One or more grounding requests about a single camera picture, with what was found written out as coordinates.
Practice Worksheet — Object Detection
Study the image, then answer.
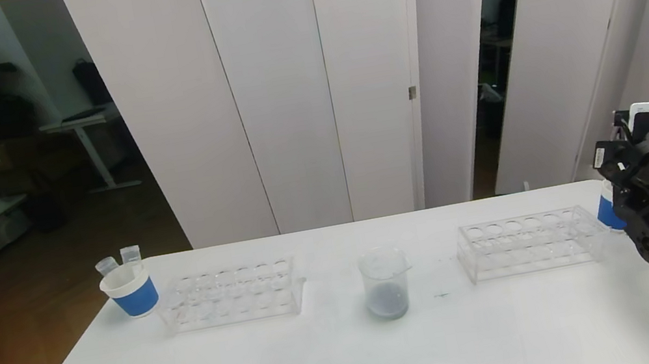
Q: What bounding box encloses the red pigment test tube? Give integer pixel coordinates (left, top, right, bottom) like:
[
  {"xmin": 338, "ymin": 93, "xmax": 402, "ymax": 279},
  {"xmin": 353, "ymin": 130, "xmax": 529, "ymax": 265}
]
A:
[{"xmin": 119, "ymin": 243, "xmax": 143, "ymax": 268}]

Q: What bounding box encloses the blue pigment test tube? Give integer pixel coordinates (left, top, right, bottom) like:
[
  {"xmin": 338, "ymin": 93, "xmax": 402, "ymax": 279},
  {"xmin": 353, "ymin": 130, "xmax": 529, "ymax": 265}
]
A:
[{"xmin": 94, "ymin": 255, "xmax": 120, "ymax": 278}]

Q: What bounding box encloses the clear glass beaker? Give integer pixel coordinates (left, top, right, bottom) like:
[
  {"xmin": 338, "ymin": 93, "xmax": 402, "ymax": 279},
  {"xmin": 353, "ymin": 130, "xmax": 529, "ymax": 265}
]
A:
[{"xmin": 356, "ymin": 243, "xmax": 420, "ymax": 324}]

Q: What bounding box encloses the clear acrylic test tube rack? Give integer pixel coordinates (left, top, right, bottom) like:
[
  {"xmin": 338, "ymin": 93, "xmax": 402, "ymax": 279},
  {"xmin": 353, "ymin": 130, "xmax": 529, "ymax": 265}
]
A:
[
  {"xmin": 453, "ymin": 201, "xmax": 613, "ymax": 285},
  {"xmin": 154, "ymin": 253, "xmax": 311, "ymax": 336}
]

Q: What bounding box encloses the white angled partition panel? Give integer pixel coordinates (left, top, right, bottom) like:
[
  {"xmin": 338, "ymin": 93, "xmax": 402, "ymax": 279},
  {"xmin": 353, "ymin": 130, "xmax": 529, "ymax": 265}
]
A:
[{"xmin": 391, "ymin": 0, "xmax": 530, "ymax": 210}]

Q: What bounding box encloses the blue white paper cup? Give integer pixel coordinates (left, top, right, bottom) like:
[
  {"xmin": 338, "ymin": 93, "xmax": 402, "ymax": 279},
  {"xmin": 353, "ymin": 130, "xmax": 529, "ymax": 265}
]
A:
[
  {"xmin": 96, "ymin": 259, "xmax": 163, "ymax": 323},
  {"xmin": 592, "ymin": 179, "xmax": 627, "ymax": 235}
]

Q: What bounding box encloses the white background desk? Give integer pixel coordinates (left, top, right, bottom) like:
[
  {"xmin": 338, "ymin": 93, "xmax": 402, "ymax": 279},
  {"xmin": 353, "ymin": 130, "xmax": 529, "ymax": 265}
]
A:
[{"xmin": 38, "ymin": 103, "xmax": 143, "ymax": 203}]

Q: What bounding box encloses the black bag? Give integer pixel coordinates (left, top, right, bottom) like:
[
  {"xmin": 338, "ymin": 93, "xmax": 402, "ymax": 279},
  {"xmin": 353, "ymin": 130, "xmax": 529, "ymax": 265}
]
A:
[{"xmin": 72, "ymin": 57, "xmax": 116, "ymax": 112}]

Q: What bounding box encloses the white partition foot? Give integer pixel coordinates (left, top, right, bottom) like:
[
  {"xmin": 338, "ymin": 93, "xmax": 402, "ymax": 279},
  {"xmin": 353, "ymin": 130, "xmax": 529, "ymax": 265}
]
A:
[{"xmin": 572, "ymin": 162, "xmax": 603, "ymax": 185}]

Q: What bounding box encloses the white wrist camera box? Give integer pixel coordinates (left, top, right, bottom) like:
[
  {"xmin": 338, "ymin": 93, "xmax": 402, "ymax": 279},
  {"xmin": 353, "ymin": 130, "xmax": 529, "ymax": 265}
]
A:
[{"xmin": 612, "ymin": 100, "xmax": 649, "ymax": 145}]

